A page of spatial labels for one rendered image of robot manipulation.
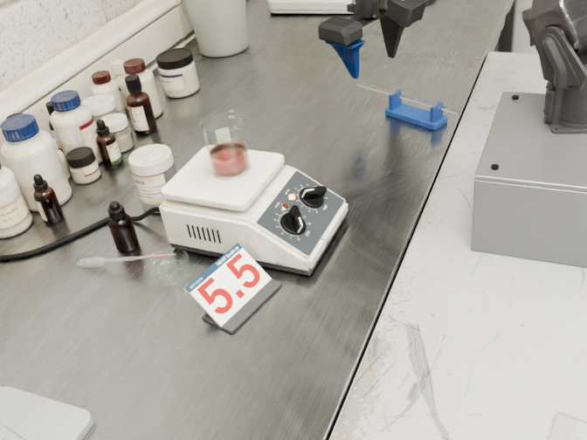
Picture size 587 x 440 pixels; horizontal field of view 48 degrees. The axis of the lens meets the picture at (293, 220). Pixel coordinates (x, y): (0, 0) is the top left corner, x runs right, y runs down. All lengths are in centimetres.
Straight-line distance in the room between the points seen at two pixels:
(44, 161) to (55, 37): 33
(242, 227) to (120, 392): 23
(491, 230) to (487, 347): 15
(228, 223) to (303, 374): 21
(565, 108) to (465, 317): 27
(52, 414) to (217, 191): 30
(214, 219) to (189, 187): 6
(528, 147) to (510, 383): 28
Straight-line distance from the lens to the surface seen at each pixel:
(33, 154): 98
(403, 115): 108
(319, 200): 83
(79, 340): 79
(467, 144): 102
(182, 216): 81
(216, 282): 75
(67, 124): 107
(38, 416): 72
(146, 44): 140
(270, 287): 77
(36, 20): 123
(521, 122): 85
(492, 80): 121
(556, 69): 80
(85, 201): 102
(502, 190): 76
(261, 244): 78
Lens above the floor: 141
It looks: 36 degrees down
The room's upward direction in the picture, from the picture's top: 8 degrees counter-clockwise
